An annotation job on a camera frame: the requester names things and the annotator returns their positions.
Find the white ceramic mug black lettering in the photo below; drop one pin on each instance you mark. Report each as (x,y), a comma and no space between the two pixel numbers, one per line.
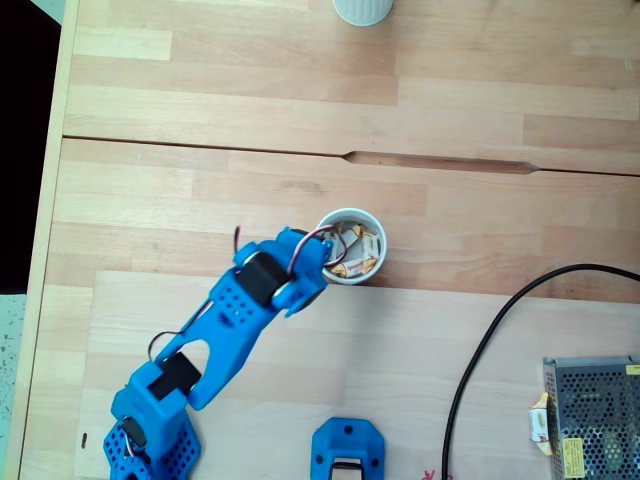
(382,250)

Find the light wooden base board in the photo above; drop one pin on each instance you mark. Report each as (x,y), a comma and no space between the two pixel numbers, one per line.
(350,350)

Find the white ribbed cup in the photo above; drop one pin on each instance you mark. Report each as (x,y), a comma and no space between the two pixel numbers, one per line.
(362,10)

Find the metal mesh power supply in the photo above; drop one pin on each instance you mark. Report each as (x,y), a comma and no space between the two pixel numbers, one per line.
(595,415)

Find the blue printed post mount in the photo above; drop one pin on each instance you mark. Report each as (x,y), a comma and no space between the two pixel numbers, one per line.
(325,445)

